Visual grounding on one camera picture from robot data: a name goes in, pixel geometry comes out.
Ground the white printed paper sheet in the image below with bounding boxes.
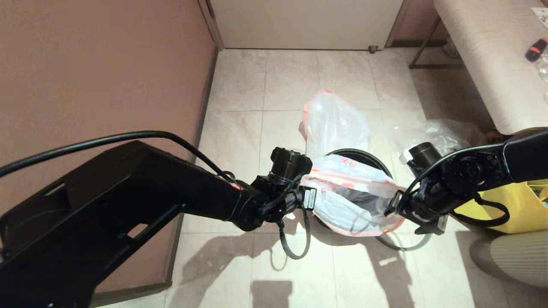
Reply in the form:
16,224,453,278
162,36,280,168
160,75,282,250
530,7,548,30

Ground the grey bin retaining ring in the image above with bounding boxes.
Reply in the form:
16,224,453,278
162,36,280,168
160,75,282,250
377,233,431,252

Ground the black round trash bin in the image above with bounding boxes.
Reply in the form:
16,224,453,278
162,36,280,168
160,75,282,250
315,148,392,231

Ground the beige ribbed round stool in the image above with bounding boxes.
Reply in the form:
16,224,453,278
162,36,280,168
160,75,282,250
469,231,548,288

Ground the wood-grain table top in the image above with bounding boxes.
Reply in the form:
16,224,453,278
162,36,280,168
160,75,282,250
432,0,548,135

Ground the corrugated black looped cable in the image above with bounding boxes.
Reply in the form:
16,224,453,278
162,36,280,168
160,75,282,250
277,207,312,261

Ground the dark metal table leg frame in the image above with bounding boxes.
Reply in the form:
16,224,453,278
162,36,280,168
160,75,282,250
408,17,465,69

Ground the corrugated black short cable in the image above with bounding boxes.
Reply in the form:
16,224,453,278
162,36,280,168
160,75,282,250
257,175,300,214

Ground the yellow fabric tote bag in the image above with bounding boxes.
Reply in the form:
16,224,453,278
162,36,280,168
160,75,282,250
454,180,548,234

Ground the white translucent plastic bag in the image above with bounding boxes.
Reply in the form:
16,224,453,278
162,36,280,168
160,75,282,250
302,89,371,159

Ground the new red-printed plastic bag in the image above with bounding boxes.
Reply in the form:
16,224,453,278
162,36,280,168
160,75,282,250
300,154,406,237

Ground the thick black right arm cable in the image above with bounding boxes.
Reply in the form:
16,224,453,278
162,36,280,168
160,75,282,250
402,143,514,214

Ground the crumpled clear plastic bag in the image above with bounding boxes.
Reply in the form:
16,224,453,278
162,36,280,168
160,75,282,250
387,120,486,155

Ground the white door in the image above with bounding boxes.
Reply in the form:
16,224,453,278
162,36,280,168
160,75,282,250
210,0,404,50

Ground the smooth black left arm cable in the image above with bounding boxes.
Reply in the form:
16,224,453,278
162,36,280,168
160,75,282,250
0,130,235,183

